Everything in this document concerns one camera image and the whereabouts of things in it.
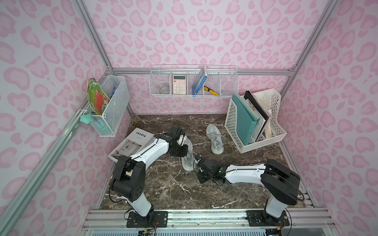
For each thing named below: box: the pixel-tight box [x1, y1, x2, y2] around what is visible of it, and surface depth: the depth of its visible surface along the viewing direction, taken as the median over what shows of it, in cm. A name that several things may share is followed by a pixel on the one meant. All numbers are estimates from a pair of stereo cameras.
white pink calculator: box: [172, 74, 187, 95], surface depth 97 cm
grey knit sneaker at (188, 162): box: [181, 135, 197, 172], surface depth 89 cm
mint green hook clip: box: [79, 113, 94, 125], surface depth 64 cm
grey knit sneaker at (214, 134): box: [205, 123, 224, 155], surface depth 99 cm
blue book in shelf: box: [191, 65, 208, 98], surface depth 90 cm
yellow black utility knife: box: [203, 85, 220, 96], surface depth 100 cm
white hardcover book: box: [107, 127, 157, 163], surface depth 100 cm
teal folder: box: [231, 91, 260, 146], surface depth 81 cm
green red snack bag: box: [87, 77, 110, 116], surface depth 74 cm
